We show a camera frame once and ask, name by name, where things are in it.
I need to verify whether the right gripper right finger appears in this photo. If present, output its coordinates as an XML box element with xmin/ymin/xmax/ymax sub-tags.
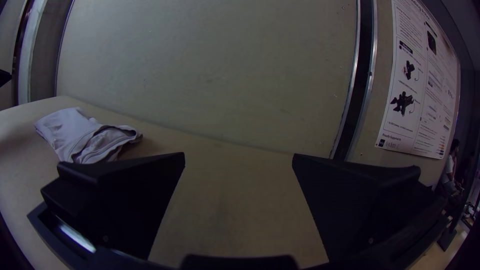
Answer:
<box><xmin>291</xmin><ymin>152</ymin><xmax>449</xmax><ymax>263</ymax></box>

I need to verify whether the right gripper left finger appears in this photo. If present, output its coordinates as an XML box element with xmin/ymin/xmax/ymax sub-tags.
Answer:
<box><xmin>40</xmin><ymin>151</ymin><xmax>186</xmax><ymax>260</ymax></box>

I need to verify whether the grey t-shirt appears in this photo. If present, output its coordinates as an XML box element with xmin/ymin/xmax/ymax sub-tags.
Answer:
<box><xmin>33</xmin><ymin>106</ymin><xmax>144</xmax><ymax>165</ymax></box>

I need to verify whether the person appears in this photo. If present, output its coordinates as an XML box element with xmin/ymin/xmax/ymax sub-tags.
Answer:
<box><xmin>437</xmin><ymin>138</ymin><xmax>463</xmax><ymax>198</ymax></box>

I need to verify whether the white printed wall poster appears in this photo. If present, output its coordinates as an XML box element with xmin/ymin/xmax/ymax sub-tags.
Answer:
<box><xmin>374</xmin><ymin>0</ymin><xmax>461</xmax><ymax>160</ymax></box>

